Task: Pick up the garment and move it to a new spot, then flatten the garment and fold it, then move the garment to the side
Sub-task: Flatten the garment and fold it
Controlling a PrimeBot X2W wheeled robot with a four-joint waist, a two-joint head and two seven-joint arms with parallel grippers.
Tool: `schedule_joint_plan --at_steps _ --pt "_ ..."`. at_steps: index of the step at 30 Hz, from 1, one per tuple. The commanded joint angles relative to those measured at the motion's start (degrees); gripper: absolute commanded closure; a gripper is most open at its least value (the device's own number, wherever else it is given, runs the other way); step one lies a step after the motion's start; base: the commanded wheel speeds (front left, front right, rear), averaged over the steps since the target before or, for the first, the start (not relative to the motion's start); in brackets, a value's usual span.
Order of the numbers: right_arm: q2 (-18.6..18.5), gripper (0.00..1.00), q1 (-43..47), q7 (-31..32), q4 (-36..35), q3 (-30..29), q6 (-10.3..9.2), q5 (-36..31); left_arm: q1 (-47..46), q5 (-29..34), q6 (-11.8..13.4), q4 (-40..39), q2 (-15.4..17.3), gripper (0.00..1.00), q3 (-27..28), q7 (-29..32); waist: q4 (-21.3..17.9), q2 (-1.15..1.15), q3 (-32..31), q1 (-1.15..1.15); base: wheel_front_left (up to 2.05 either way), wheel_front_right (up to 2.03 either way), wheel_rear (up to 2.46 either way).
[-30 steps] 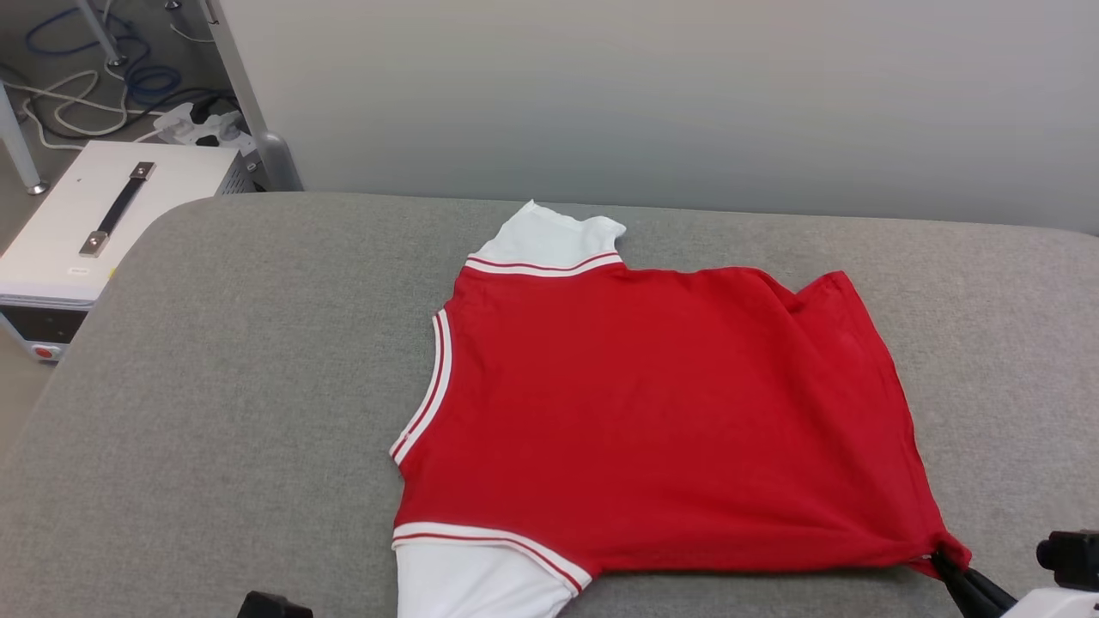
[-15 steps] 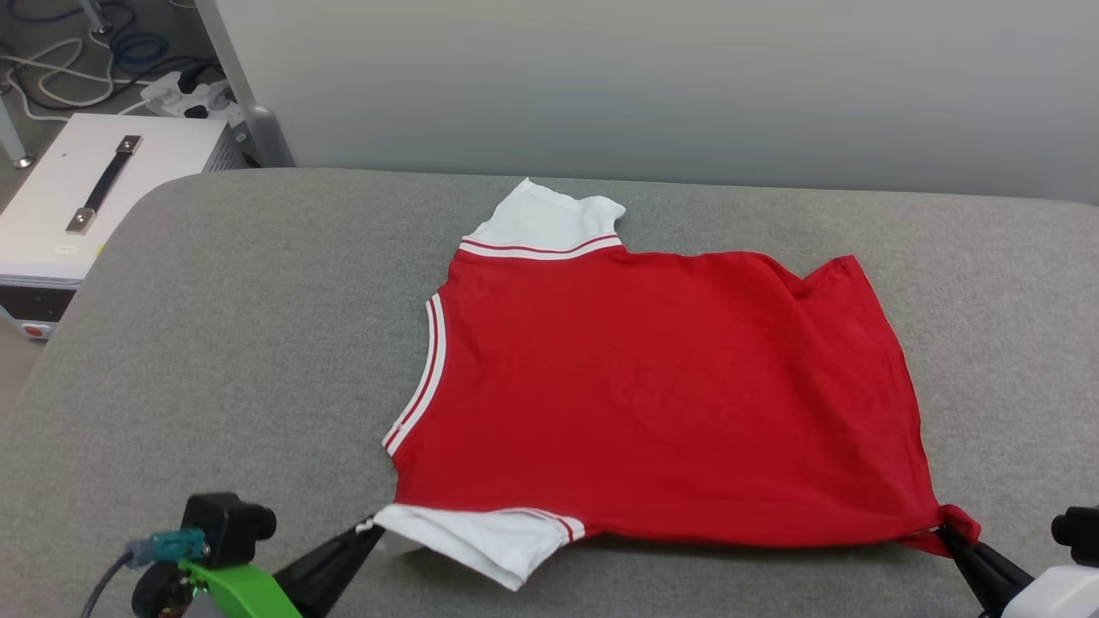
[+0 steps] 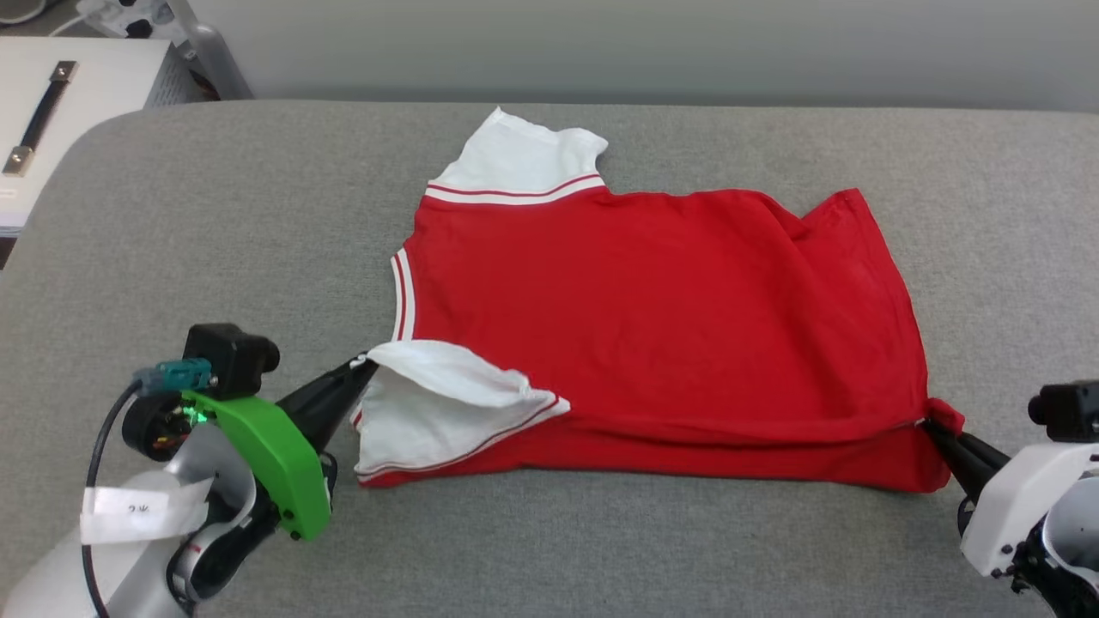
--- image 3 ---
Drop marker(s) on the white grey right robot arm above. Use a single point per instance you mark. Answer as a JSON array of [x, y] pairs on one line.
[[1073, 524]]

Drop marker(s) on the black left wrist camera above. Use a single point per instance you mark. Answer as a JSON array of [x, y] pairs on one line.
[[227, 356]]

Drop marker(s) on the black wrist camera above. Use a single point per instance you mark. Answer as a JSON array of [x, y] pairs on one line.
[[227, 356], [1069, 412]]

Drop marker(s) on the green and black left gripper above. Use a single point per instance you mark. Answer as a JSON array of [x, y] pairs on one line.
[[275, 455]]

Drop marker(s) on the red and white shirt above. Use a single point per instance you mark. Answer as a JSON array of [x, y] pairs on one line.
[[644, 326]]

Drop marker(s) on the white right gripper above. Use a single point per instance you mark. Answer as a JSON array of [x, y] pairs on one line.
[[1013, 506]]

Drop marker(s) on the white power strip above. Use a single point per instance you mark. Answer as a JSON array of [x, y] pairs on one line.
[[112, 15]]

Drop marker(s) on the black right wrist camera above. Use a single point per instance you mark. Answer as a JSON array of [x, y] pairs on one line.
[[1069, 412]]

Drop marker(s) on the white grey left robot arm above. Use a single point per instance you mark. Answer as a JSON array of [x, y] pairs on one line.
[[51, 584]]

